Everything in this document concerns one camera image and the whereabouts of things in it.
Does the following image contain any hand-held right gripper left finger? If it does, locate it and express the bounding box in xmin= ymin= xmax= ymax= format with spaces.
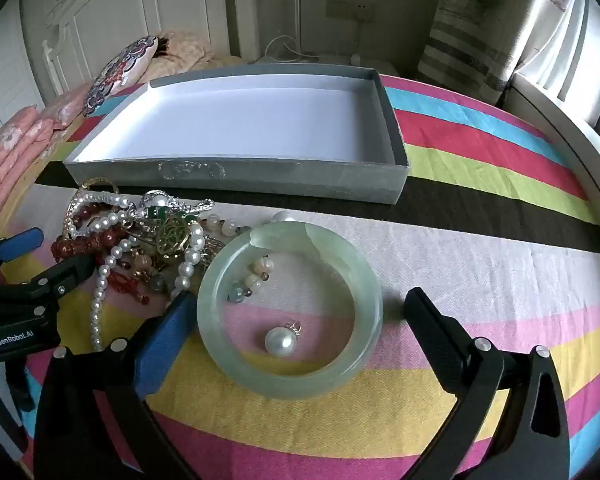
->
xmin=32 ymin=290 xmax=198 ymax=480

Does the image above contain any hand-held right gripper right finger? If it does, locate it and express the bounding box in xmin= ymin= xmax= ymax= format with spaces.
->
xmin=404 ymin=287 xmax=571 ymax=480

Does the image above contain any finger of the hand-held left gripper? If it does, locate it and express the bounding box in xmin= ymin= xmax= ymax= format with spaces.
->
xmin=0 ymin=252 xmax=95 ymax=312
xmin=0 ymin=227 xmax=45 ymax=281

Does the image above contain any dark red bead bracelet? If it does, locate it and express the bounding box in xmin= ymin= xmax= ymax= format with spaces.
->
xmin=50 ymin=200 xmax=146 ymax=271

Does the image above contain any white pearl necklace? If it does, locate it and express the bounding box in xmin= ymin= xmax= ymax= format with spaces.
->
xmin=70 ymin=192 xmax=206 ymax=353

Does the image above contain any red cord bracelet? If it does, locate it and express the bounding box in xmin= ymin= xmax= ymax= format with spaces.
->
xmin=97 ymin=260 xmax=151 ymax=308

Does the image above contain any pale green jade bangle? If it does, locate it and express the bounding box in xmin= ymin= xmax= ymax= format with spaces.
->
xmin=196 ymin=222 xmax=384 ymax=401

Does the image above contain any gold bangle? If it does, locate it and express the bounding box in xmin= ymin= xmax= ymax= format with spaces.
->
xmin=77 ymin=177 xmax=121 ymax=196

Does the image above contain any gold openwork pendant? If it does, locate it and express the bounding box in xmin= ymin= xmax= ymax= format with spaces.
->
xmin=150 ymin=212 xmax=193 ymax=266

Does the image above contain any pastel agate bead bracelet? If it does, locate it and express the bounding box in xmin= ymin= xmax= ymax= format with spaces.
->
xmin=130 ymin=212 xmax=273 ymax=306

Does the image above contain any green jade pendant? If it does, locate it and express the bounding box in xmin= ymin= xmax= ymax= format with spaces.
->
xmin=146 ymin=205 xmax=201 ymax=226

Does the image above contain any grey cardboard box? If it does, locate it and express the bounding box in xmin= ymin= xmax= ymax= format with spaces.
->
xmin=62 ymin=64 xmax=411 ymax=206

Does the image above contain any pink floral quilt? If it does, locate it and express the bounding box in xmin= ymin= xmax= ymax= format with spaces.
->
xmin=0 ymin=85 xmax=88 ymax=241

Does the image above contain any striped colourful bedsheet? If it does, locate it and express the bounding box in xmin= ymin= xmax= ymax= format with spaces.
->
xmin=0 ymin=74 xmax=600 ymax=480

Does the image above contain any white pearl pendant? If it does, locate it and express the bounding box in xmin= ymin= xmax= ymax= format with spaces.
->
xmin=264 ymin=321 xmax=303 ymax=360

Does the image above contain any white wardrobe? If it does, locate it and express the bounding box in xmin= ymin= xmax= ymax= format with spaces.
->
xmin=0 ymin=0 xmax=46 ymax=126

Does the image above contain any round patterned cushion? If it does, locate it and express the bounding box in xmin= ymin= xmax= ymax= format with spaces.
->
xmin=82 ymin=35 xmax=161 ymax=118

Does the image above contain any peach fluffy blanket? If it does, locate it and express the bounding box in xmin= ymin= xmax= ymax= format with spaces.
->
xmin=147 ymin=30 xmax=246 ymax=78

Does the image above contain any white wooden headboard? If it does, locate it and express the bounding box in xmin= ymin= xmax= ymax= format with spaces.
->
xmin=40 ymin=0 xmax=241 ymax=96

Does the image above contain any beige striped curtain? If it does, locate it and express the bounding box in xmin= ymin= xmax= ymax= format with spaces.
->
xmin=417 ymin=0 xmax=588 ymax=106

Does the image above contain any white cable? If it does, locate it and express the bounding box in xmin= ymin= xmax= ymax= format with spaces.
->
xmin=265 ymin=35 xmax=321 ymax=61

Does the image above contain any wall socket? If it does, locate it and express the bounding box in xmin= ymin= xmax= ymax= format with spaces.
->
xmin=326 ymin=0 xmax=376 ymax=23

